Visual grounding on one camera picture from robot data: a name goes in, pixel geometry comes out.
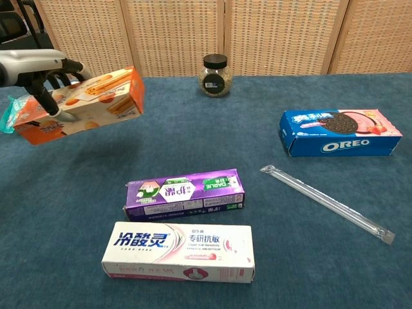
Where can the wicker folding screen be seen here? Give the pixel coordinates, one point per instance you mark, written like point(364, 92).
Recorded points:
point(273, 32)

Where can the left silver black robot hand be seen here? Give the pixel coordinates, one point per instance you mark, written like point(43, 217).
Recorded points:
point(29, 66)

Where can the glass jar with black lid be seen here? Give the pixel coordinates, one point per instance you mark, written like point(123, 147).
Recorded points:
point(214, 80)

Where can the orange biscuit box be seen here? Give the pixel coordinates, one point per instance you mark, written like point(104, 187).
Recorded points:
point(103, 99)

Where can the blue table mat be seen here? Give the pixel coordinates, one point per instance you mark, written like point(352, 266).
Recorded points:
point(225, 145)

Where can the black office chair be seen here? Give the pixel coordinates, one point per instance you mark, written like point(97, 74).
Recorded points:
point(9, 29)

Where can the clear wrapped straw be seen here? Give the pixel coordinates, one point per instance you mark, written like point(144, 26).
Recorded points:
point(328, 204)

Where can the black tripod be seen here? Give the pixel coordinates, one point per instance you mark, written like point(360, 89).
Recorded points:
point(30, 22)

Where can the white pink toothpaste box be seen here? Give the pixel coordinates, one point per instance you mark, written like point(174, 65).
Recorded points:
point(180, 254)

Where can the purple toothpaste box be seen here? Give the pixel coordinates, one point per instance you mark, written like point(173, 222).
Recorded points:
point(183, 196)

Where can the blue pink Oreo box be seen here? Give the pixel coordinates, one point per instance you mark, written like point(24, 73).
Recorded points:
point(341, 141)

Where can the teal silver snack packet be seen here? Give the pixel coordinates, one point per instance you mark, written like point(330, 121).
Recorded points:
point(9, 112)

